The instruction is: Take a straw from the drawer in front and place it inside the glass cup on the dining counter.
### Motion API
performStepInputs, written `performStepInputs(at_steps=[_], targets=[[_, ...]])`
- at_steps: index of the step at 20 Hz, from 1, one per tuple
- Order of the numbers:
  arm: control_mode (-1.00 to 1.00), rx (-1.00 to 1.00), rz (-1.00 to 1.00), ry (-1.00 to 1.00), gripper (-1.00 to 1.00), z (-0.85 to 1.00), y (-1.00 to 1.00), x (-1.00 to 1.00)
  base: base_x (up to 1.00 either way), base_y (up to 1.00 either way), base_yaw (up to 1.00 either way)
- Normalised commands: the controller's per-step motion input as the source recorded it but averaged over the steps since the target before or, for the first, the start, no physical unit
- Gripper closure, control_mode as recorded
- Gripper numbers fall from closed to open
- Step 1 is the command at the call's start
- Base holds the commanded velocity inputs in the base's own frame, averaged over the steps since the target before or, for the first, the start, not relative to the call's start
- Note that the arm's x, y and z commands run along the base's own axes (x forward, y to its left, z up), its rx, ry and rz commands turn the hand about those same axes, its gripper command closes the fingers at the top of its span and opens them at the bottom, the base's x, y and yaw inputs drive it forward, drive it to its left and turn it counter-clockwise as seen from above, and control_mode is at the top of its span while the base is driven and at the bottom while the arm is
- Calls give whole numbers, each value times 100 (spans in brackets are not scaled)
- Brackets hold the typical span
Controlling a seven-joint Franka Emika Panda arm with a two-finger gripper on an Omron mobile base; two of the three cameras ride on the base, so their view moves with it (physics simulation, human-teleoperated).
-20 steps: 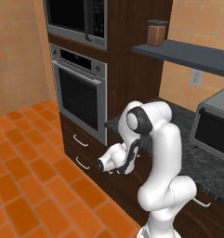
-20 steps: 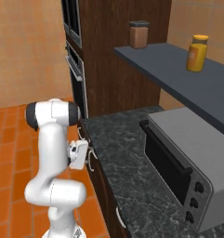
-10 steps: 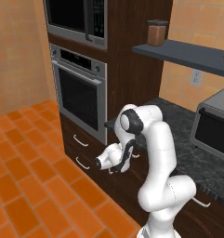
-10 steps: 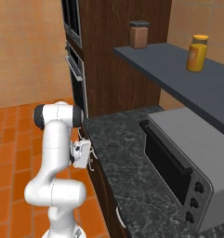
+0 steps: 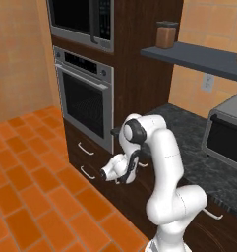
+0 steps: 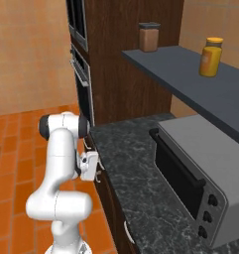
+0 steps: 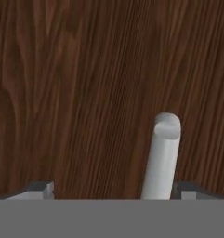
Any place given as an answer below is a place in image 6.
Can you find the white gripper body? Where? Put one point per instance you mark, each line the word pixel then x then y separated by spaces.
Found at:
pixel 90 170

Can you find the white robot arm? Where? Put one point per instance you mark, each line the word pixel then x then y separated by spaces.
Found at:
pixel 59 155

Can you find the dark wood base cabinets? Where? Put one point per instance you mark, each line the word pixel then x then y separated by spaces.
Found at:
pixel 109 201

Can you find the tall dark wood cabinet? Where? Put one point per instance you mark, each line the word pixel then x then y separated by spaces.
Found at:
pixel 124 76

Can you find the grey toaster oven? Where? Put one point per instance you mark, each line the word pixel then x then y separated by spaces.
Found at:
pixel 210 155

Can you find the brown jar with black lid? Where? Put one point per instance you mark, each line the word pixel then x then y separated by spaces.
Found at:
pixel 148 38

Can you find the black built-in microwave oven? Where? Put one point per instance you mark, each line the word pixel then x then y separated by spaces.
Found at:
pixel 78 20

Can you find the yellow jar with yellow lid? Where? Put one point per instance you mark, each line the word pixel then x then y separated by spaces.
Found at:
pixel 210 59

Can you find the dark grey wall shelf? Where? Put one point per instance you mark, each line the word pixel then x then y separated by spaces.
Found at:
pixel 190 79

